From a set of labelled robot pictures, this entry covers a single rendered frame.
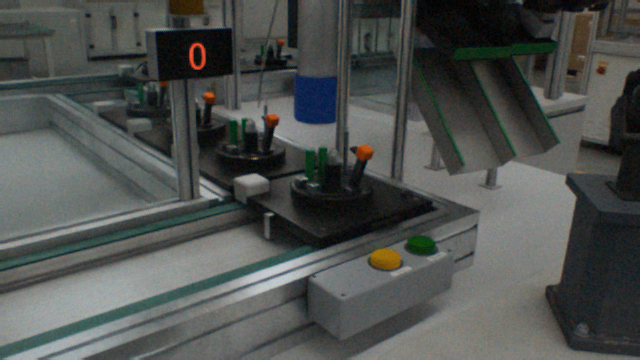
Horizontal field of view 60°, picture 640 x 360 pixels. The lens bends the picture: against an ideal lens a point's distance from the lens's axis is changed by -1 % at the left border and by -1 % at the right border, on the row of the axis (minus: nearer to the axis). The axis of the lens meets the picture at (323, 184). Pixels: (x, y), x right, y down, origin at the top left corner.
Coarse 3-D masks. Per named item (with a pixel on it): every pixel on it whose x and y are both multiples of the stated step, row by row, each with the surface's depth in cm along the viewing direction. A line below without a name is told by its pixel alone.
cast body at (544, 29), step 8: (520, 8) 105; (560, 8) 102; (520, 16) 105; (528, 16) 104; (536, 16) 102; (544, 16) 102; (552, 16) 103; (528, 24) 104; (536, 24) 103; (544, 24) 102; (552, 24) 103; (536, 32) 103; (544, 32) 104; (552, 32) 105
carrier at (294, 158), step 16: (224, 144) 110; (240, 144) 115; (256, 144) 112; (272, 144) 116; (288, 144) 123; (208, 160) 111; (224, 160) 108; (240, 160) 107; (256, 160) 107; (272, 160) 108; (288, 160) 112; (304, 160) 112; (208, 176) 103; (224, 176) 102; (240, 176) 103; (272, 176) 103; (288, 176) 105
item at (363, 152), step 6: (366, 144) 87; (354, 150) 87; (360, 150) 85; (366, 150) 85; (372, 150) 86; (360, 156) 86; (366, 156) 85; (372, 156) 86; (360, 162) 86; (366, 162) 87; (354, 168) 88; (360, 168) 87; (354, 174) 88; (360, 174) 88; (354, 180) 88; (360, 180) 89; (354, 186) 89
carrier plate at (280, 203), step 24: (288, 192) 95; (384, 192) 97; (288, 216) 86; (312, 216) 86; (336, 216) 86; (360, 216) 87; (384, 216) 87; (408, 216) 90; (312, 240) 81; (336, 240) 81
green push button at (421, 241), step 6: (408, 240) 79; (414, 240) 79; (420, 240) 79; (426, 240) 79; (432, 240) 79; (408, 246) 78; (414, 246) 77; (420, 246) 77; (426, 246) 77; (432, 246) 77; (420, 252) 77; (426, 252) 77; (432, 252) 77
